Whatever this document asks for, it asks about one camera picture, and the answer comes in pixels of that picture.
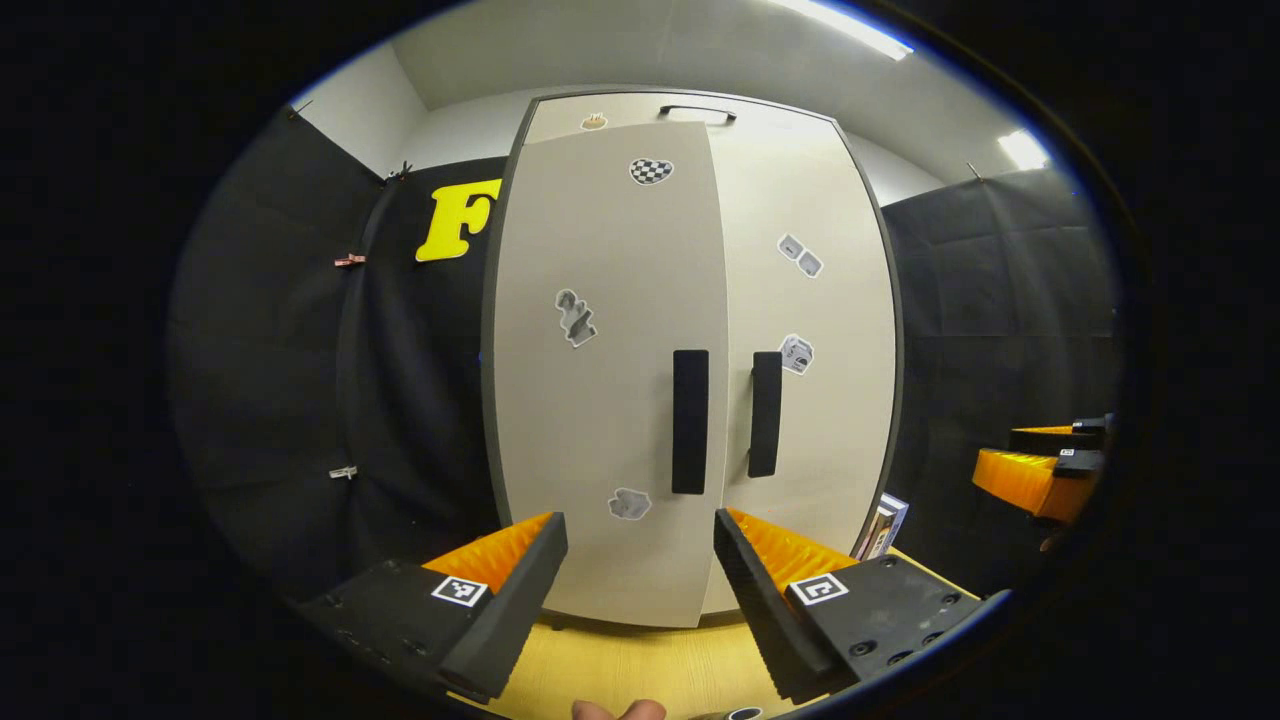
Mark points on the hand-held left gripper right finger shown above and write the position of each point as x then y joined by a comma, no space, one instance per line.
765,620

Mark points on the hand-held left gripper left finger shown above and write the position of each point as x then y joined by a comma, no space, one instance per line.
500,620

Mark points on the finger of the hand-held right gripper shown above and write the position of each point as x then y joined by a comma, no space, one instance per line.
1020,480
1045,440

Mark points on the white grey cabinet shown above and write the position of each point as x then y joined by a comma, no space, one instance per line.
898,340

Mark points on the white door with box sticker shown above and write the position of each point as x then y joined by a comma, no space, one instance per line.
830,450

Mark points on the white door with checkered sticker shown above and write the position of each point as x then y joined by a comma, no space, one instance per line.
600,420

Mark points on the white cabinet drawer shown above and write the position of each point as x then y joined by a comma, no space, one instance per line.
780,118

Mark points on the ceiling light strip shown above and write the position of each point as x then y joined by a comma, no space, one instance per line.
1024,150

